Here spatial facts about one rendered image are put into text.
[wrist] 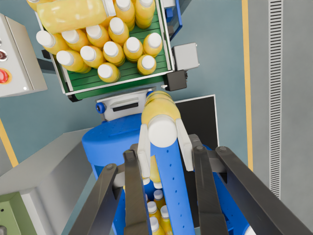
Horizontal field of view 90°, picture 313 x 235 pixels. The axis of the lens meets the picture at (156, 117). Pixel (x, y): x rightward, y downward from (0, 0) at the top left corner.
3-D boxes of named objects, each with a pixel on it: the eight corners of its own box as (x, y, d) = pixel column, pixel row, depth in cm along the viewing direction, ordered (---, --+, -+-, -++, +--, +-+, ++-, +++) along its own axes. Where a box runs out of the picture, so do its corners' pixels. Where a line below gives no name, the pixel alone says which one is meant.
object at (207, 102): (179, 221, 194) (183, 232, 179) (159, 102, 161) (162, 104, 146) (219, 210, 199) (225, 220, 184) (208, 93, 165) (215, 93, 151)
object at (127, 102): (115, 107, 65) (111, 113, 52) (114, 101, 64) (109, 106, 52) (139, 102, 65) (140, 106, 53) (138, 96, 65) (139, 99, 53)
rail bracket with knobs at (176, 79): (160, 91, 69) (165, 93, 59) (157, 75, 67) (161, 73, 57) (182, 86, 69) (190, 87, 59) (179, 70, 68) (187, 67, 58)
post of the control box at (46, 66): (94, 79, 148) (17, 69, 51) (93, 75, 147) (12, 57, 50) (98, 78, 148) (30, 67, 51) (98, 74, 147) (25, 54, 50)
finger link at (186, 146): (183, 145, 14) (192, 144, 14) (174, 118, 21) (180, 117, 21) (187, 172, 15) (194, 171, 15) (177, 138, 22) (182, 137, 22)
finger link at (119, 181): (140, 185, 14) (107, 191, 14) (143, 153, 18) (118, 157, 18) (137, 171, 13) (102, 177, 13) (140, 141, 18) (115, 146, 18)
